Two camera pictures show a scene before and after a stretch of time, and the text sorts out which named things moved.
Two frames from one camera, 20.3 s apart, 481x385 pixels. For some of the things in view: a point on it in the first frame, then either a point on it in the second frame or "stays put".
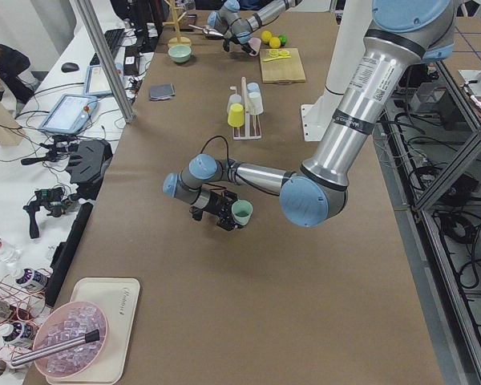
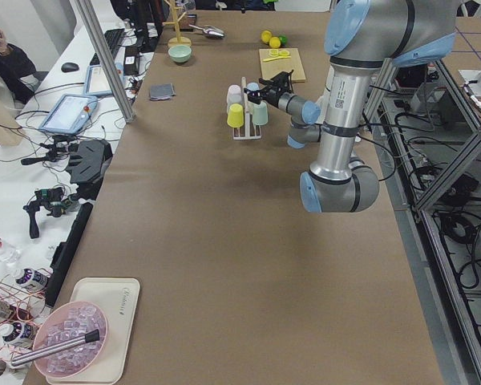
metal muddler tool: (87, 338) stays put
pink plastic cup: (255, 42) → (234, 95)
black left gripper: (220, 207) → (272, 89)
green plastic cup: (241, 211) → (260, 113)
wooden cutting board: (281, 65) stays put
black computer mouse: (67, 67) stays put
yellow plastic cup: (236, 117) stays put
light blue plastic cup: (252, 87) stays put
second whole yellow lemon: (274, 42) stays put
